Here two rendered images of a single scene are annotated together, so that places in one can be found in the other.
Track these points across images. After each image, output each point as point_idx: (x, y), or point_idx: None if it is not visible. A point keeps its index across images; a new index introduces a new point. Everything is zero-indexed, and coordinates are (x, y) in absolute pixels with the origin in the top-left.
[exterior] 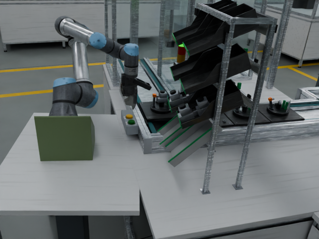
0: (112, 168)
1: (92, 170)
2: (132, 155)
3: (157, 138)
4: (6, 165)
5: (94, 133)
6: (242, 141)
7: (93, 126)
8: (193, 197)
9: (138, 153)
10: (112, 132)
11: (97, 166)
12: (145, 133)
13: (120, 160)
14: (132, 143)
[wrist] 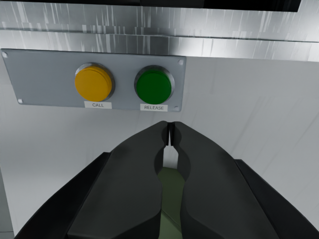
0: (297, 147)
1: (280, 184)
2: (266, 86)
3: None
4: None
5: (172, 193)
6: None
7: (176, 220)
8: None
9: (268, 64)
10: (111, 118)
11: (270, 174)
12: (268, 36)
13: (276, 124)
14: (200, 72)
